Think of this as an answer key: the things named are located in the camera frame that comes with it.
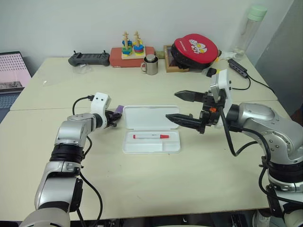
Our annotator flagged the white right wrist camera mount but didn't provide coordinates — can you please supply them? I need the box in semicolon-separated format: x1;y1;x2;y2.
209;69;234;130

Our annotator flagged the red black cartoon case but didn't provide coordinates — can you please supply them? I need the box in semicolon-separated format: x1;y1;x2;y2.
170;33;219;70

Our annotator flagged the wooden framed box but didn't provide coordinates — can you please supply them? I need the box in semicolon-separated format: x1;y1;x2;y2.
163;44;190;73

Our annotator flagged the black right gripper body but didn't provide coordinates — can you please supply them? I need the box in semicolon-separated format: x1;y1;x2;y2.
198;90;226;130

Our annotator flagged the wooden ring stacking toy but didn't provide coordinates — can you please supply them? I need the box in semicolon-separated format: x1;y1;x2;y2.
121;30;146;61

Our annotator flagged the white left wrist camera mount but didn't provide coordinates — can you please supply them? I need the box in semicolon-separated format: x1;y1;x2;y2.
90;92;112;130

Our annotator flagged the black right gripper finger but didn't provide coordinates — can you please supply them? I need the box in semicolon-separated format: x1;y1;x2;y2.
174;90;208;103
165;113;205;135

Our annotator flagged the small black object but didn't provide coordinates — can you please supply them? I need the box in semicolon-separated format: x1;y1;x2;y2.
205;67;222;79

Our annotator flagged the black remote controller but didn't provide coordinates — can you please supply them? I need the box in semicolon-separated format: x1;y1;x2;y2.
68;50;111;67

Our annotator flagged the black usb hub cable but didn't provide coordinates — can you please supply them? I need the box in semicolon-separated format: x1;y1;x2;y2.
232;75;276;95

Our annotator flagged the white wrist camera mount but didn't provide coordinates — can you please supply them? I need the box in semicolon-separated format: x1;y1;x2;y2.
209;69;234;130
90;92;112;130

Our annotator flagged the crumpled white tissue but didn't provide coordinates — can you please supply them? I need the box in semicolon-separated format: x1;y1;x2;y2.
219;50;238;61

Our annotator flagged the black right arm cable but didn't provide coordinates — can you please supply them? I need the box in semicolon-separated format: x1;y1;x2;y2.
219;105;303;206

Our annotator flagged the red rectangular box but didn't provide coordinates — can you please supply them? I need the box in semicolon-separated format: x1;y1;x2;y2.
109;46;156;68

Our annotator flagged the black usb hub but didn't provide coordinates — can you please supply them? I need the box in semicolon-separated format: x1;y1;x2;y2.
227;58;249;79

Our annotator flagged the white plastic pencil case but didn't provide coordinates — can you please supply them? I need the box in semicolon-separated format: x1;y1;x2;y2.
121;105;182;155

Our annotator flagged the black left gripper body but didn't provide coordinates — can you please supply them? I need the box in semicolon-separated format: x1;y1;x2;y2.
104;109;115;129

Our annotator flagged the red marker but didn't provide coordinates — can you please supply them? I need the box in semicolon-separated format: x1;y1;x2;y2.
132;133;170;140

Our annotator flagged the clear bottle with green lid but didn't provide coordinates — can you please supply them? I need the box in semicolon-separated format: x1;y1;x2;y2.
232;5;268;60

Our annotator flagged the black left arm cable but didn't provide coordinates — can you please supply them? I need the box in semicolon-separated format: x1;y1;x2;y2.
71;95;104;227

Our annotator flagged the open laptop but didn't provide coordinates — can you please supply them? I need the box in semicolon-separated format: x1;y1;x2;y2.
0;51;33;124

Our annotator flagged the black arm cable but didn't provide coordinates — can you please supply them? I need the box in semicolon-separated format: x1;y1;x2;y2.
71;95;104;227
219;105;303;206

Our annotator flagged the stainless steel mug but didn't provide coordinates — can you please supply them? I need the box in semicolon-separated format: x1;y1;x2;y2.
140;54;159;76

